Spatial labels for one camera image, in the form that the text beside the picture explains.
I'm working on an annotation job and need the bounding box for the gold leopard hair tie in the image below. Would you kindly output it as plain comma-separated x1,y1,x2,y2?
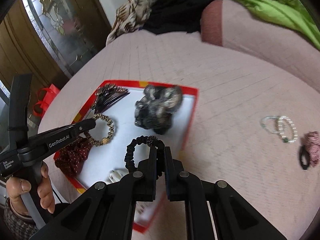
83,113,116,147

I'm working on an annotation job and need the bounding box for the black scrunchie hair tie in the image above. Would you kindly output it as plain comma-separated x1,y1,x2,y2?
124,135,166,173

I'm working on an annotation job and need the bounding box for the pale green bead bracelet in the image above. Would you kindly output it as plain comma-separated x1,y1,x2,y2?
260,115,282,135

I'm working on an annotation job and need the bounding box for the white pearl bracelet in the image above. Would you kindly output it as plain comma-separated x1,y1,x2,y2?
276,115,299,144

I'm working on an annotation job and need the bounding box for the pink plaid scrunchie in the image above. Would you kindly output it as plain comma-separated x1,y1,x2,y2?
304,131,320,167

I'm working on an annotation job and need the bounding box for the person's left hand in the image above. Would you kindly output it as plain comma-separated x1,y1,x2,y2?
6,162,55,217

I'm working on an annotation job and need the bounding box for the white cherry print scrunchie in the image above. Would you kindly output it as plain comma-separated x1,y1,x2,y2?
108,169,128,184

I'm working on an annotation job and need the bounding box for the red polka dot scrunchie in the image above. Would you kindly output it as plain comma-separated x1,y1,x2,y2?
55,136,93,177

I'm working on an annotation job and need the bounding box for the rhinestone butterfly hair clip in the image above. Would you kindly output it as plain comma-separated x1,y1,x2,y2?
91,83,130,114

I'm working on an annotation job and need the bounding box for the red gift bag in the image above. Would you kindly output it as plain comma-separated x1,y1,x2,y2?
33,84,60,118

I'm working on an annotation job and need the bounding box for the red white tray box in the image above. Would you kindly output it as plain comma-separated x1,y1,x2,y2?
53,80,200,234

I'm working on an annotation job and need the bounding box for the grey organza scrunchie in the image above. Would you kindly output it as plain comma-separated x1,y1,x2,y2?
135,85,183,135

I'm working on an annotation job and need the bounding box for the patterned left sleeve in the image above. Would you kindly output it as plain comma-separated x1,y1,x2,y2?
4,198,38,239

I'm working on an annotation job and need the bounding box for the pink quilted bedspread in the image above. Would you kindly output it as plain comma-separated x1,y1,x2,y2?
39,30,319,239

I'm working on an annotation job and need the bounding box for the stained glass wooden door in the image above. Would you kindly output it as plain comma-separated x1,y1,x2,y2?
1,0,111,93

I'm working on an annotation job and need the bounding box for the leaf print cloth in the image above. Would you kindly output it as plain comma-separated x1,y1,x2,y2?
106,0,151,45

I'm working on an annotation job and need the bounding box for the black garment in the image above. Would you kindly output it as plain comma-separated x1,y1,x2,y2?
143,0,215,35

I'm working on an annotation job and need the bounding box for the pink bolster pillow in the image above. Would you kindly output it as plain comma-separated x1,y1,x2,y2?
201,0,319,90

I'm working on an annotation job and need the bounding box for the green blanket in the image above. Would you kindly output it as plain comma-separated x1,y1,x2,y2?
235,0,319,49

